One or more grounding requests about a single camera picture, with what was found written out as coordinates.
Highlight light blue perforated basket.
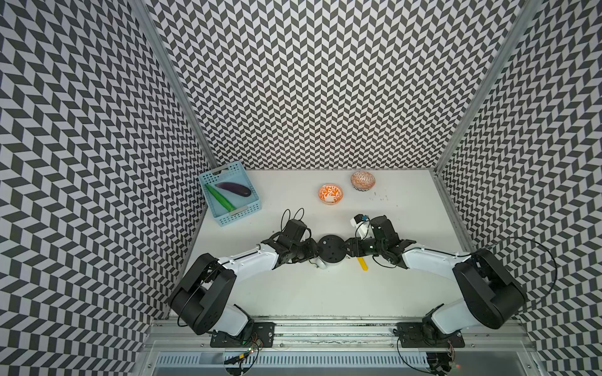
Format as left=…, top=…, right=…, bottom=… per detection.
left=198, top=161, right=261, bottom=227

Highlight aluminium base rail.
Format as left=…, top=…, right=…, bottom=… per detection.
left=131, top=316, right=548, bottom=375

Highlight overturned orange patterned bowl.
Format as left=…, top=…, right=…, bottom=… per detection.
left=351, top=171, right=376, bottom=191

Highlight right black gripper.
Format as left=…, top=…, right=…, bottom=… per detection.
left=337, top=237, right=385, bottom=258

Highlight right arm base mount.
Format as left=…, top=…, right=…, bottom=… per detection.
left=393, top=322, right=466, bottom=349

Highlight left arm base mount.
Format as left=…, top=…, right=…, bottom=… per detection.
left=210, top=321, right=276, bottom=349

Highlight orange white patterned bowl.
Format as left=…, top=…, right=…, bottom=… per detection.
left=318, top=184, right=343, bottom=205

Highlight white twin-bell alarm clock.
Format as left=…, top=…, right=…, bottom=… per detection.
left=310, top=235, right=347, bottom=269

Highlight green cucumber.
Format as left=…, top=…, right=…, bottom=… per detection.
left=205, top=184, right=236, bottom=212

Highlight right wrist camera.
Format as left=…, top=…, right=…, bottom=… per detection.
left=351, top=214, right=370, bottom=231

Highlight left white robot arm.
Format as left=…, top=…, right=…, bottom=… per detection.
left=168, top=219, right=318, bottom=342

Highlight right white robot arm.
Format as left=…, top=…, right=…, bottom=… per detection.
left=345, top=214, right=528, bottom=342

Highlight yellow handled screwdriver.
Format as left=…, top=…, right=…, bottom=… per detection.
left=357, top=257, right=368, bottom=271

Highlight dark purple eggplant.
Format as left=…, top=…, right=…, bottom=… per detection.
left=216, top=182, right=252, bottom=197

